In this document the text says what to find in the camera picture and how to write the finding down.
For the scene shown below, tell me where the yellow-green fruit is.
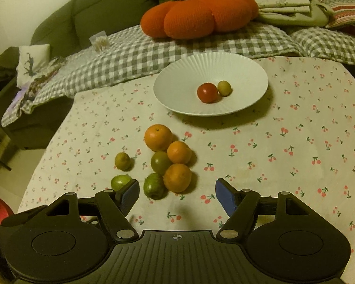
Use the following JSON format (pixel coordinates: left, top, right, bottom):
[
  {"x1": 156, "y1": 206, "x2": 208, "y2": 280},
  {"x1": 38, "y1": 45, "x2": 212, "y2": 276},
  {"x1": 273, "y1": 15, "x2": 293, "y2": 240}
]
[{"x1": 115, "y1": 152, "x2": 131, "y2": 171}]

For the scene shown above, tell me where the orange pumpkin cushion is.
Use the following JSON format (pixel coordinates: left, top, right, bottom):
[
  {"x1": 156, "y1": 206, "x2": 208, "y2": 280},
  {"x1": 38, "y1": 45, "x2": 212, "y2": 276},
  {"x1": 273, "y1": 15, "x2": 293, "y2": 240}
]
[{"x1": 140, "y1": 0, "x2": 259, "y2": 40}]

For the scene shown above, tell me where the red tomato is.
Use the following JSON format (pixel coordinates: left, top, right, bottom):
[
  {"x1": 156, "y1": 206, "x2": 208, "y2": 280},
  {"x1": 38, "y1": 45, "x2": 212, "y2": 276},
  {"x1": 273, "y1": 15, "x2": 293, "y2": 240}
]
[{"x1": 197, "y1": 83, "x2": 219, "y2": 103}]

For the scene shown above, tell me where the large orange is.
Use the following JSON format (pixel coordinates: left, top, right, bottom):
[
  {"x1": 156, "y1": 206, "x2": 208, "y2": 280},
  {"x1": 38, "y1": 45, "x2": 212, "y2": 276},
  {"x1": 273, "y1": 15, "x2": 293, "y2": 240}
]
[{"x1": 144, "y1": 124, "x2": 173, "y2": 151}]

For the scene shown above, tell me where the cherry print tablecloth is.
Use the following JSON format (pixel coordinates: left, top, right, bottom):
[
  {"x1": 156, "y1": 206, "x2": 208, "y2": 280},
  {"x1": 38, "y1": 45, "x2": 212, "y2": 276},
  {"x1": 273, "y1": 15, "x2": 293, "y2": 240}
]
[{"x1": 19, "y1": 57, "x2": 355, "y2": 283}]

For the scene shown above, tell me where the white ribbed plate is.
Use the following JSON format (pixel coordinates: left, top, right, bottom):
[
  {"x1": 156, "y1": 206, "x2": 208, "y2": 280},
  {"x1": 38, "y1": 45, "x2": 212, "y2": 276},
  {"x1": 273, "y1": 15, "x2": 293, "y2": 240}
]
[{"x1": 153, "y1": 52, "x2": 269, "y2": 117}]

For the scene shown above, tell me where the folded floral cloth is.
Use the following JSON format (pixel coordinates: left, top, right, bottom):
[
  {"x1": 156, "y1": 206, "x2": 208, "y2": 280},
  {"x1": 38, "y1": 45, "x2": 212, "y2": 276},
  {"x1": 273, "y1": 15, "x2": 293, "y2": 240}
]
[{"x1": 255, "y1": 0, "x2": 334, "y2": 27}]

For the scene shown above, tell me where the grey checkered blanket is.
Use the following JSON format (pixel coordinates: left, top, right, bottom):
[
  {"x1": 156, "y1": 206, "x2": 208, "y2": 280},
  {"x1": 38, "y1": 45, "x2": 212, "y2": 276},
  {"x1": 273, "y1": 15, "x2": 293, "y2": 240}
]
[{"x1": 1, "y1": 21, "x2": 355, "y2": 126}]

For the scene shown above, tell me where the yellow fruit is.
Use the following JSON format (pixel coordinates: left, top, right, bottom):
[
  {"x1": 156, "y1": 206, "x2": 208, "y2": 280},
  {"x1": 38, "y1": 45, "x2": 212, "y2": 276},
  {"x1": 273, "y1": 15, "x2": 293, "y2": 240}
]
[{"x1": 217, "y1": 80, "x2": 233, "y2": 97}]

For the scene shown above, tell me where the small orange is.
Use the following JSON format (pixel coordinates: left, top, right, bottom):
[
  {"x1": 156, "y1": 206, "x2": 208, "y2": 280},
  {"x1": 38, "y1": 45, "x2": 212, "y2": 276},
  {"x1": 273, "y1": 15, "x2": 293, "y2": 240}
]
[{"x1": 167, "y1": 141, "x2": 192, "y2": 164}]

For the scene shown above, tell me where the green tomato fruit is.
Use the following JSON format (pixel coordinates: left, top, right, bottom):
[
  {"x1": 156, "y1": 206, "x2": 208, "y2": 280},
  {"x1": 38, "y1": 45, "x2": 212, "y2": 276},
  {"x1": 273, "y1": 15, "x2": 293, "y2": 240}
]
[{"x1": 151, "y1": 151, "x2": 172, "y2": 175}]

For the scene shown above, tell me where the large green mango fruit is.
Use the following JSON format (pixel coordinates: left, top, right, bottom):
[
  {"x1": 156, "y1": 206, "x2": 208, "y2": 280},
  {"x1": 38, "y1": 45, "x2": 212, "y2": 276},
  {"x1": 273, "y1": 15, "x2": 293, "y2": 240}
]
[{"x1": 111, "y1": 174, "x2": 132, "y2": 191}]

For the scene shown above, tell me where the clear cotton swab box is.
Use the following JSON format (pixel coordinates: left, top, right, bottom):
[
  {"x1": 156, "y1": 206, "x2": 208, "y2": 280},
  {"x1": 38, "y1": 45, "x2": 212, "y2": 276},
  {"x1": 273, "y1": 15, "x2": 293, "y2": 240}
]
[{"x1": 89, "y1": 31, "x2": 110, "y2": 52}]

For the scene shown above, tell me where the dark green sofa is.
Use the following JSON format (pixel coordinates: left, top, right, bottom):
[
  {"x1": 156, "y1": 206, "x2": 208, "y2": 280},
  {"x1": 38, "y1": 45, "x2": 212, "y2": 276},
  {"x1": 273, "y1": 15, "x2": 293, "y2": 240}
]
[{"x1": 0, "y1": 0, "x2": 285, "y2": 149}]

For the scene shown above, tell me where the dark floral fabric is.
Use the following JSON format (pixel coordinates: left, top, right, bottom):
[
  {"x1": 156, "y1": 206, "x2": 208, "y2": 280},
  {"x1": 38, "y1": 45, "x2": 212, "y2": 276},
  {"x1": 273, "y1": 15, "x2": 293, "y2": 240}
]
[{"x1": 18, "y1": 57, "x2": 67, "y2": 107}]

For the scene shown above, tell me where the white printed pillow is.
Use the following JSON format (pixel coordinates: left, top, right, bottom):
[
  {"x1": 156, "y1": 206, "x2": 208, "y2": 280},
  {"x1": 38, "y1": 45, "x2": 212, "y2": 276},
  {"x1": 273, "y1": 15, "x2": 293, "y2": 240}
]
[{"x1": 16, "y1": 44, "x2": 50, "y2": 89}]

